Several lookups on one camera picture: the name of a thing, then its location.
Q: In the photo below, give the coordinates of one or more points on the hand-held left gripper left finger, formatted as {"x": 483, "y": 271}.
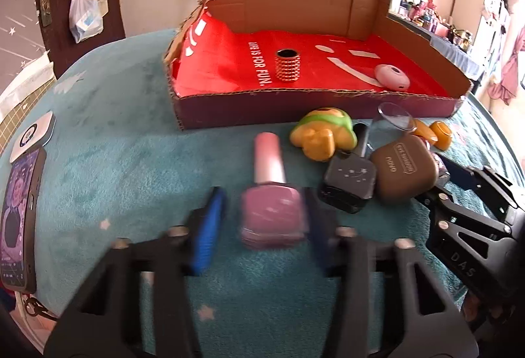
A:
{"x": 205, "y": 235}

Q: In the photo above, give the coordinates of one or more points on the orange jar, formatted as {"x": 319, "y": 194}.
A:
{"x": 442, "y": 136}

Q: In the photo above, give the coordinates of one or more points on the brown glitter jar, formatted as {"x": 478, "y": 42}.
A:
{"x": 441, "y": 169}

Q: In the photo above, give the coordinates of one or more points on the clear plastic cup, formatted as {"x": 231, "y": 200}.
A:
{"x": 396, "y": 116}

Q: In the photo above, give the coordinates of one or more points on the cardboard box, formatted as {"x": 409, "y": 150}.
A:
{"x": 287, "y": 110}

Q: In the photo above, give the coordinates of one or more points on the brown earbuds case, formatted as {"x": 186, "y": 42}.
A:
{"x": 402, "y": 177}

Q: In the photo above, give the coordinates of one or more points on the pink nail polish bottle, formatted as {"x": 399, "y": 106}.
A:
{"x": 272, "y": 214}

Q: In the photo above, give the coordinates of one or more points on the black nail polish bottle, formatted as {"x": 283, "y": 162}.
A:
{"x": 348, "y": 181}

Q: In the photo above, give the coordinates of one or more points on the pink round case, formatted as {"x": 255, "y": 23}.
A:
{"x": 391, "y": 77}

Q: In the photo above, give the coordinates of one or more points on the row of cosmetics bottles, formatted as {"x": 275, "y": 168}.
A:
{"x": 426, "y": 18}

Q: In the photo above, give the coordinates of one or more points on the smartphone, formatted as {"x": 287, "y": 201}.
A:
{"x": 18, "y": 218}

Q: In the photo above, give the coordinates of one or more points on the red paper bag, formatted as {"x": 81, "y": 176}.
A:
{"x": 229, "y": 67}

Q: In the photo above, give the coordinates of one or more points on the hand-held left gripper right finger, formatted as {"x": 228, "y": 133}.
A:
{"x": 318, "y": 235}

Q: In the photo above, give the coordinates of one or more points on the pink hanging garment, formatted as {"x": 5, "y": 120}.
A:
{"x": 510, "y": 67}

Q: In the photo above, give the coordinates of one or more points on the white plastic bag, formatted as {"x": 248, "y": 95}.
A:
{"x": 84, "y": 20}

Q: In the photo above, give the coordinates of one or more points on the white cabinet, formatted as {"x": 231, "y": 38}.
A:
{"x": 471, "y": 1}

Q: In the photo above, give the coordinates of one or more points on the white flat device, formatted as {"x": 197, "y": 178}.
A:
{"x": 33, "y": 134}

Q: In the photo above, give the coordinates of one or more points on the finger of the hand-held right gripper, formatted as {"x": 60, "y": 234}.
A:
{"x": 447, "y": 204}
{"x": 455, "y": 173}

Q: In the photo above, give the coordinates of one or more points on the orange jar lid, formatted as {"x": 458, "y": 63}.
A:
{"x": 420, "y": 130}

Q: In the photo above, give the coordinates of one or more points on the green yellow toy figure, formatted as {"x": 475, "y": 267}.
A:
{"x": 324, "y": 126}

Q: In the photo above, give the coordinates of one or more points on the gold studded cylinder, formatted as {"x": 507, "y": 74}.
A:
{"x": 288, "y": 66}

